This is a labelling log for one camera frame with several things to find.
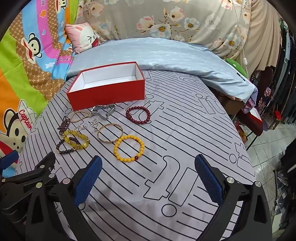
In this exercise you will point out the rack of hanging clothes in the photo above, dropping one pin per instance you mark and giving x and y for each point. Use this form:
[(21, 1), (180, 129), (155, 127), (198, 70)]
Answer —
[(286, 69)]

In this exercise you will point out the brown cardboard box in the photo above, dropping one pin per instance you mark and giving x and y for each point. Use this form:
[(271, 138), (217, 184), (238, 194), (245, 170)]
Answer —
[(231, 104)]

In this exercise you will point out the light blue quilt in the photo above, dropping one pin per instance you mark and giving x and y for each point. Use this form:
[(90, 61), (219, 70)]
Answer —
[(161, 53)]

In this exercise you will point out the grey striped bedsheet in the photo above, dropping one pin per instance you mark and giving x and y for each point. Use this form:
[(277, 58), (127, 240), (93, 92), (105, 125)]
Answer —
[(185, 139)]

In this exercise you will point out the purple crystal hair clip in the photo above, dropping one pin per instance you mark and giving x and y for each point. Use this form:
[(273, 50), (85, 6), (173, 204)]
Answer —
[(64, 124)]

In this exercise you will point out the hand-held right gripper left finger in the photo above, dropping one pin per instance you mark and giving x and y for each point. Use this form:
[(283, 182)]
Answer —
[(87, 180)]

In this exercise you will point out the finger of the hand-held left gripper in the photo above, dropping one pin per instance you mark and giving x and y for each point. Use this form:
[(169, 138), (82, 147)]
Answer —
[(45, 162), (10, 158)]

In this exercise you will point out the gold bangle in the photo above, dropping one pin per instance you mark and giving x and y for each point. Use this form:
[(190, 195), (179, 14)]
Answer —
[(98, 134)]

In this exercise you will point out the colourful cartoon monkey blanket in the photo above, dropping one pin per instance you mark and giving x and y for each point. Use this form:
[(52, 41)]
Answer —
[(34, 69)]

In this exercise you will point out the red cardboard box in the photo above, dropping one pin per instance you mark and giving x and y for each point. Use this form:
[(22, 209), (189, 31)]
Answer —
[(104, 95)]

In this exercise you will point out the pink bunny pillow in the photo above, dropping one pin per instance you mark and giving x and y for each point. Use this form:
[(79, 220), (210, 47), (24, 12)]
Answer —
[(83, 37)]

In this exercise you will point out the green cushion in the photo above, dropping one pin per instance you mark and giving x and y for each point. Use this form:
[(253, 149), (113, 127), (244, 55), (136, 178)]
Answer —
[(233, 63)]

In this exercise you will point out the silver metal watch band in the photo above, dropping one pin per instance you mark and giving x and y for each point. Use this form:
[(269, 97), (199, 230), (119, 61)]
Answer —
[(101, 107)]

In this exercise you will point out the silver earring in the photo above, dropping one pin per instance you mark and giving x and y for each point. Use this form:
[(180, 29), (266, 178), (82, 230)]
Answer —
[(79, 127), (94, 123)]

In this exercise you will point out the grey floral blanket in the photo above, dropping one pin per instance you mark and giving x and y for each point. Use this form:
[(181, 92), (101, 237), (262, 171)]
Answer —
[(185, 23)]

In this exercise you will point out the beige curtain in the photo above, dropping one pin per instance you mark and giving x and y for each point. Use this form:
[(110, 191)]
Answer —
[(261, 41)]

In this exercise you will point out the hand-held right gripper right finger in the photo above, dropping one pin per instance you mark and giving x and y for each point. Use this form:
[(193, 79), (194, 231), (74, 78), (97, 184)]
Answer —
[(208, 180)]

